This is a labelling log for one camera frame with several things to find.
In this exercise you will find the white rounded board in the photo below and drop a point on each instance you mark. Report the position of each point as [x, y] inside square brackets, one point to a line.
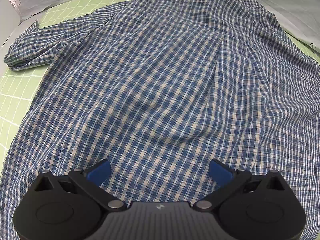
[9, 20]

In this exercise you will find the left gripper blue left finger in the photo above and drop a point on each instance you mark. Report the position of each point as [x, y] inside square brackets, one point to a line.
[92, 176]

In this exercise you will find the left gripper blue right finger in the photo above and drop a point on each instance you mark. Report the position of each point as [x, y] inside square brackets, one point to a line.
[224, 176]

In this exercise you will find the blue plaid shirt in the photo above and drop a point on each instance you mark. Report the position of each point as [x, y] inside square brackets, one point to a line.
[160, 88]

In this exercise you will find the green grid mat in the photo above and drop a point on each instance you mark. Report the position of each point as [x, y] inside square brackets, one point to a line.
[19, 88]

